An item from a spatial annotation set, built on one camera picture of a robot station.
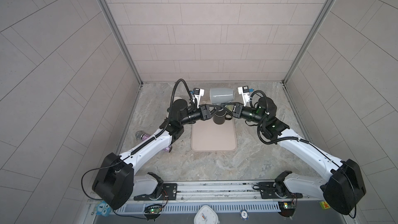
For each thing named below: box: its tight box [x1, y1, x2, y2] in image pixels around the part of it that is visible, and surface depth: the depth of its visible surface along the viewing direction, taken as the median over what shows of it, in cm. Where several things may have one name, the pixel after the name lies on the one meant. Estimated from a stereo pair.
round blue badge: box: [239, 208, 250, 221], surface depth 67 cm
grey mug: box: [209, 87, 235, 105], surface depth 68 cm
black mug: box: [212, 108, 233, 125], surface depth 95 cm
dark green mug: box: [172, 96, 188, 108], surface depth 60 cm
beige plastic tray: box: [191, 117, 238, 152], surface depth 91 cm
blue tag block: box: [95, 200, 112, 217], surface depth 65 cm
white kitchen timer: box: [193, 204, 221, 224], surface depth 64 cm
